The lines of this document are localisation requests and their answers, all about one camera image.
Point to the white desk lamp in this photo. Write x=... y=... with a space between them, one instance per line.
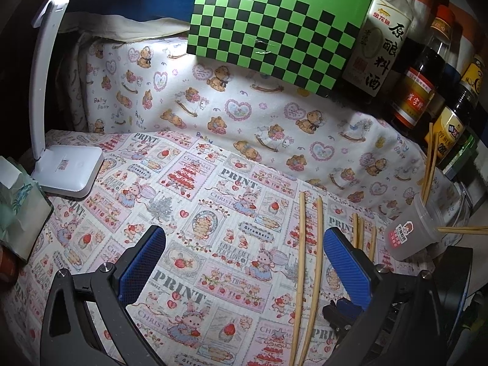
x=68 y=167

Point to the bunch of wooden chopsticks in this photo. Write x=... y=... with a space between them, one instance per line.
x=301 y=236

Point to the green checkered box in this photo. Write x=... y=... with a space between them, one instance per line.
x=267 y=26

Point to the clear cooking wine bottle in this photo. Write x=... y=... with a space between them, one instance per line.
x=377 y=45

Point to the small green carton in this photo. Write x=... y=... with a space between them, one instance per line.
x=461 y=156

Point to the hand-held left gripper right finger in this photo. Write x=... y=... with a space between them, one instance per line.
x=349 y=267

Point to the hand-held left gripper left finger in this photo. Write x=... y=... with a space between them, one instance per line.
x=143 y=263

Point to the green tissue pack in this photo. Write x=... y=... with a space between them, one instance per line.
x=23 y=206

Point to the strawberry print tablecloth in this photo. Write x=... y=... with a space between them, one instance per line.
x=213 y=236

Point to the translucent plastic cup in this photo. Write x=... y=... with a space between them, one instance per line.
x=411 y=236

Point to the orange white blue striped cloth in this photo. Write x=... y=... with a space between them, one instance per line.
x=133 y=3

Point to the dark yellow-labelled sauce bottle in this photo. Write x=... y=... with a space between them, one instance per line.
x=453 y=129

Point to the bear print cloth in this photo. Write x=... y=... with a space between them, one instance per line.
x=190 y=95

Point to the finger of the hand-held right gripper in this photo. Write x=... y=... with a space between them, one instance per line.
x=341 y=312

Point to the dark red jar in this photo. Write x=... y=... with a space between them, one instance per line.
x=9 y=267

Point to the dark red-capped vinegar bottle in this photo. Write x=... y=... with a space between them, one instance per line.
x=415 y=87

